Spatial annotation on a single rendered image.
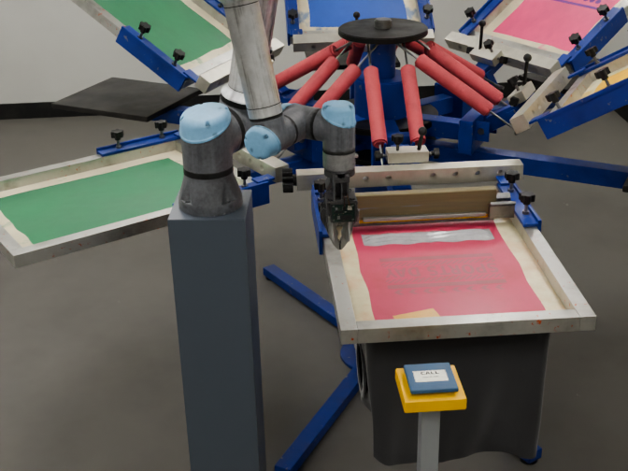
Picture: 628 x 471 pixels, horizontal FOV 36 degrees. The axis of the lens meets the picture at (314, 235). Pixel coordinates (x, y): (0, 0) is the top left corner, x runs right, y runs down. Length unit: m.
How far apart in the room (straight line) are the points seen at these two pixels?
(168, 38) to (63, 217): 1.07
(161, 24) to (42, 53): 3.16
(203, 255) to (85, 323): 2.08
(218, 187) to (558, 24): 2.06
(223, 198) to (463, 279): 0.65
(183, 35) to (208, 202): 1.68
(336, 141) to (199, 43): 1.74
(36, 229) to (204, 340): 0.73
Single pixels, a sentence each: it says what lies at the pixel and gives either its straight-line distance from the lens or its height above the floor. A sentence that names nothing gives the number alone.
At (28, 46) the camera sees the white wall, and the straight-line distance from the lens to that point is 6.96.
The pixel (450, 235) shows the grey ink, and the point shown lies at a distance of 2.72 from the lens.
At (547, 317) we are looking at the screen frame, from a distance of 2.29.
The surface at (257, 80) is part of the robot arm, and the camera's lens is 2.11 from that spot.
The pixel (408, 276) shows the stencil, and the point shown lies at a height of 0.96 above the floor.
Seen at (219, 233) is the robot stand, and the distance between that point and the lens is 2.27.
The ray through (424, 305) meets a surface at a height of 0.96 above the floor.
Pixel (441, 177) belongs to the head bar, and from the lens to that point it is 2.97.
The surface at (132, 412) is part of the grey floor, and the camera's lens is 3.73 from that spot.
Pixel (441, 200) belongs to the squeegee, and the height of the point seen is 1.03.
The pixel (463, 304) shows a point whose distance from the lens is 2.39.
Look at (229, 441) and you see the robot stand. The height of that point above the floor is 0.58.
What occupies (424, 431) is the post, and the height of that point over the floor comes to 0.84.
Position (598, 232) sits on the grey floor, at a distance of 5.13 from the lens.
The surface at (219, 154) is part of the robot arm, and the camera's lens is 2.24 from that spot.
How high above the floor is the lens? 2.12
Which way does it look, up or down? 25 degrees down
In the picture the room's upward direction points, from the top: 1 degrees counter-clockwise
